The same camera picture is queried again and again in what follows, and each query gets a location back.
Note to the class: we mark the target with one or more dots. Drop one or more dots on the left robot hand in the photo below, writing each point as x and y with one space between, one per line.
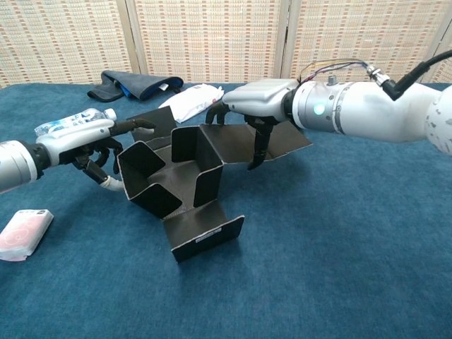
77 132

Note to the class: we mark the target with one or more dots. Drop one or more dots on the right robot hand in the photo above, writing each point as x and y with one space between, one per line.
257 99

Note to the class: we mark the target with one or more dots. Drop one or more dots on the black cardboard box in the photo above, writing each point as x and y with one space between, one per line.
208 226

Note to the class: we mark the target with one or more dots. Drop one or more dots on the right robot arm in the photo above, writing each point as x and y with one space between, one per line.
370 106

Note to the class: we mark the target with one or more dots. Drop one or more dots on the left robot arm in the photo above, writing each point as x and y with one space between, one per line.
14 162

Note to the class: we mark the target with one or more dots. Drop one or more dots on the clear plastic water bottle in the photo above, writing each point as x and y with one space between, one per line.
70 120

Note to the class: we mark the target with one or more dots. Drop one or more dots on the white wet wipes pack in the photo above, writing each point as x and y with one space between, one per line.
194 100

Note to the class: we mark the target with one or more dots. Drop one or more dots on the woven bamboo screen panel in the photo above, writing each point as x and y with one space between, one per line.
208 39
363 31
63 39
443 70

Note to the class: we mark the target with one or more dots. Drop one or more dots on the grey folded cloth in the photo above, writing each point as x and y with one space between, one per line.
141 86

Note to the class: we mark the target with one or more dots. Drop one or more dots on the pink tissue pack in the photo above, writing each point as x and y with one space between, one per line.
23 233

